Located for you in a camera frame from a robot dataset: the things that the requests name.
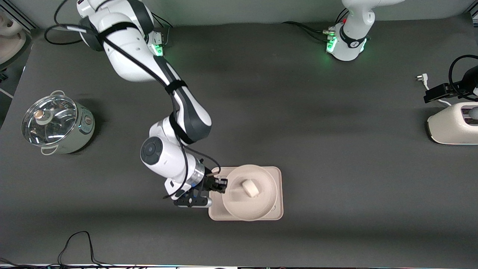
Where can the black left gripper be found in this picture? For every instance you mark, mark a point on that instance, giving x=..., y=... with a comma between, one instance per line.
x=466, y=80

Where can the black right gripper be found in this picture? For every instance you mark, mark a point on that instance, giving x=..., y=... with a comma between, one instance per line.
x=210, y=182

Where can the small white steamed bun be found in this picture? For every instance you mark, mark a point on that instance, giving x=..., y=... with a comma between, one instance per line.
x=250, y=188

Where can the beige round plate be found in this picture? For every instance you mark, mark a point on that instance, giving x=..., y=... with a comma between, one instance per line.
x=261, y=209

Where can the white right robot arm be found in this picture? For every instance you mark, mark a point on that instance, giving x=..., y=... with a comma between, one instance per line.
x=129, y=59

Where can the beige rectangular rabbit tray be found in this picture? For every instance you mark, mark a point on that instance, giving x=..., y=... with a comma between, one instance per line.
x=215, y=213

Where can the white toaster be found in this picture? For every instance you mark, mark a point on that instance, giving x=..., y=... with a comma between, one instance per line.
x=448, y=127

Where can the dark grey table mat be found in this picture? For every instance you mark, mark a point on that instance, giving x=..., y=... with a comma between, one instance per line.
x=336, y=168

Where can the steel pot with glass lid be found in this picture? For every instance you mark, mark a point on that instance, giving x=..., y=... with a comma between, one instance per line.
x=84, y=130

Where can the glass pot lid with knob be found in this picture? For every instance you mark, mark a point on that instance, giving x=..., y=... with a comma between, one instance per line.
x=52, y=123

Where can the beige round appliance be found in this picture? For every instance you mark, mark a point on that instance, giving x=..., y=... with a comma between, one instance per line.
x=11, y=41

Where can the aluminium frame rail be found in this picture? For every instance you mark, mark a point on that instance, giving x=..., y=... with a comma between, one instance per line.
x=26, y=21
x=474, y=18

